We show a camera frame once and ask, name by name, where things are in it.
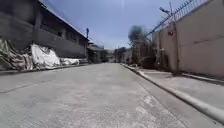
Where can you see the distant trees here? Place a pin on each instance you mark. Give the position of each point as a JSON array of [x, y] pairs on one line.
[[119, 53]]

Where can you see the low shed building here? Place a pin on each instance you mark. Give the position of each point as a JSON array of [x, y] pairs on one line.
[[95, 53]]

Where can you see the grey concrete road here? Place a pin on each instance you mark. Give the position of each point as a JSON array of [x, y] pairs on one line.
[[100, 96]]

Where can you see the tall tree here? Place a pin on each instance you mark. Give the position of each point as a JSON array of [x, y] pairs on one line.
[[136, 38]]

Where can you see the utility pole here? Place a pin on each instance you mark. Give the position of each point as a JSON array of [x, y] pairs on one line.
[[87, 32]]

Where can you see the white tarpaulin heap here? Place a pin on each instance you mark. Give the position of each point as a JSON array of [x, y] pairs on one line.
[[43, 56]]

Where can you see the street lamp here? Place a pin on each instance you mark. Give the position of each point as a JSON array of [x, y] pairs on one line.
[[164, 10]]

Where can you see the raised concrete kerb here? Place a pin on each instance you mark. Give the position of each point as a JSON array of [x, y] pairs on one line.
[[186, 98]]

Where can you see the grey concrete sidewalk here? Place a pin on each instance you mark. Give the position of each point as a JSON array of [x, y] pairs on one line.
[[200, 88]]

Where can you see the low kerb strip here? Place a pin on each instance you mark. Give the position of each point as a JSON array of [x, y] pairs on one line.
[[20, 71]]

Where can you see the dark concrete building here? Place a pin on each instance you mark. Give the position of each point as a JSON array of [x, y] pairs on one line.
[[20, 26]]

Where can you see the beige wall with fence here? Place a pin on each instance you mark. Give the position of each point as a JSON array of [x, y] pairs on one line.
[[200, 43]]

